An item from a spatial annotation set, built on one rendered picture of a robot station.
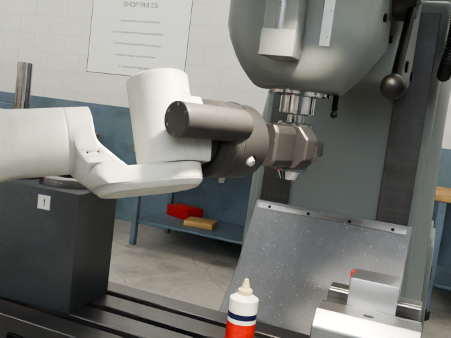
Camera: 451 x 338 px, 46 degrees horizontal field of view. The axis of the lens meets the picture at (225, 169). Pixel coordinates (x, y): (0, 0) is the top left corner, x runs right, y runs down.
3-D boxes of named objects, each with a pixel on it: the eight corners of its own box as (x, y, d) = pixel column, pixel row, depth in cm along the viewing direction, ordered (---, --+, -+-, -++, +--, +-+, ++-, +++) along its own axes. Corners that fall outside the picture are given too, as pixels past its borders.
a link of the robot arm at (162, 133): (196, 185, 64) (119, 186, 56) (184, 99, 66) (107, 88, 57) (271, 163, 57) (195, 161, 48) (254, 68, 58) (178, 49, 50)
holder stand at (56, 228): (68, 315, 81) (80, 185, 79) (-49, 285, 88) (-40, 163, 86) (108, 292, 93) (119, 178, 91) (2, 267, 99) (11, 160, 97)
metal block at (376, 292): (392, 334, 67) (399, 288, 66) (343, 322, 69) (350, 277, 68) (394, 320, 72) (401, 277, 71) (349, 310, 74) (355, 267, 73)
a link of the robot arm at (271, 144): (324, 114, 66) (264, 104, 57) (313, 190, 67) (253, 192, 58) (246, 105, 75) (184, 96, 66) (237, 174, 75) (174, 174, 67)
